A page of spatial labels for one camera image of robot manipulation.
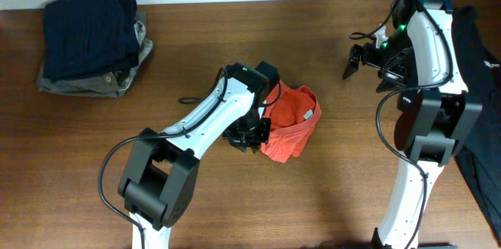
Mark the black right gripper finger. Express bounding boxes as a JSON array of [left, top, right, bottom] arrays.
[[376, 80, 405, 93], [342, 45, 362, 80]]

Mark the orange t-shirt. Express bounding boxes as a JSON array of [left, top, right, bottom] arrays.
[[260, 81, 322, 163]]

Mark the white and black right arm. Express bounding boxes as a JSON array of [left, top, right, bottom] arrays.
[[343, 0, 482, 248]]

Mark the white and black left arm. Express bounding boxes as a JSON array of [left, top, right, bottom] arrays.
[[117, 61, 279, 248]]

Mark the black t-shirt with white logo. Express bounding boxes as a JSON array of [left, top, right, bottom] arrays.
[[452, 5, 500, 241]]

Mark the folded grey garment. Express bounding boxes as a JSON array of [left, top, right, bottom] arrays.
[[37, 11, 153, 98]]

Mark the folded navy blue garment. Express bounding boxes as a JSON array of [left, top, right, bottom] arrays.
[[43, 0, 140, 81]]

